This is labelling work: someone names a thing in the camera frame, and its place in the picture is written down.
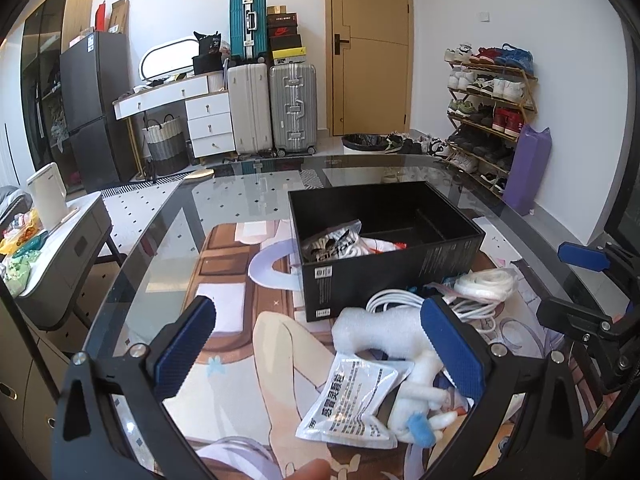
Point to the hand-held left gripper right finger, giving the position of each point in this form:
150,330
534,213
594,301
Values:
450,350

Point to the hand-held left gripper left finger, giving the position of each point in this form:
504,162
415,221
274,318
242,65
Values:
185,350

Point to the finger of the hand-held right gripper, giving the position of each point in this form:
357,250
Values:
570,312
582,256

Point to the white plush toy blue tip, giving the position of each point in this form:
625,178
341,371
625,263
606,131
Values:
417,395

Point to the zip bag with white cloth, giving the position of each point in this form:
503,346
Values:
487,282

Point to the white foam block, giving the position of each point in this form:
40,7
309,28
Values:
370,327

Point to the black cardboard box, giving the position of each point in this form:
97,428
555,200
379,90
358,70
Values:
380,270

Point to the white foil medicine packet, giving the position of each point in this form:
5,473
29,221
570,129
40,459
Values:
350,400

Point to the person's left hand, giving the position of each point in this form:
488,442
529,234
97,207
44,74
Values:
307,471

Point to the printed cartoon table mat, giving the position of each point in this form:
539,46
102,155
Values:
280,360

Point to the purple bag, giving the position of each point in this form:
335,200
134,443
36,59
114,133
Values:
527,170

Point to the white cloth item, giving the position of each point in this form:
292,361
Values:
382,246

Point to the grey side table white top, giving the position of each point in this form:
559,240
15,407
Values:
65,260

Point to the white dotted rug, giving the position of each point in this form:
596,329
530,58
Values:
130,210

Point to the zip bag with striped socks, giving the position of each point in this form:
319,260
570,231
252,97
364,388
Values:
332,245

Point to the grey cabinet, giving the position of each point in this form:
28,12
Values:
30,385

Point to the wooden shoe rack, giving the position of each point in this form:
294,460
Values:
525,105

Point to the pile of colourful packets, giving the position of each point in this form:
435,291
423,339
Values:
20,255

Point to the loose shoes pile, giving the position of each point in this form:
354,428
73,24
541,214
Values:
420,145

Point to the rows of assorted shoes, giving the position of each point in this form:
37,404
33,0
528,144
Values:
480,82

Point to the grey white laundry basket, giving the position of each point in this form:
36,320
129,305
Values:
164,147

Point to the white small appliance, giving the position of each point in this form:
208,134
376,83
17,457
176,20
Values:
47,197

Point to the trash bin black liner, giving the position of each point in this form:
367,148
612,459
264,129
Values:
365,141

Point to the white dressing table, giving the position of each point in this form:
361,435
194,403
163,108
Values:
210,125

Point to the white suitcase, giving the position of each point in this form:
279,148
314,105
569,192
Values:
250,110

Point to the dark grey fridge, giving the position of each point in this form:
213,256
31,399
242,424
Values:
95,105

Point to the silver suitcase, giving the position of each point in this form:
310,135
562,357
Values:
292,105

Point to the white ribbed container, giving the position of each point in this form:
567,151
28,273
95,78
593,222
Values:
218,82

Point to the tan wooden door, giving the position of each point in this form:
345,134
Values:
370,60

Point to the oval mirror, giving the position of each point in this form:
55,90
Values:
167,60

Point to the black bag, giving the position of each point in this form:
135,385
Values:
206,55

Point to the dark glass wardrobe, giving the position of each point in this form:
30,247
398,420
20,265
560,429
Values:
40,75

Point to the yellow black shoebox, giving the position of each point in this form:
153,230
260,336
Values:
289,55

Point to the teal suitcase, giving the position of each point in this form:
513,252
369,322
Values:
242,25

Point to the black shoebox red logo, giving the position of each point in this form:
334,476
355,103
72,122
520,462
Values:
285,35

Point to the brown cardboard box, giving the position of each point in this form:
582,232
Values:
119,16

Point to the red paper bag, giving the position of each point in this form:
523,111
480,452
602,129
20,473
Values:
100,17

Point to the brown shoebox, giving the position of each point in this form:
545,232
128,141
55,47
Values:
276,10

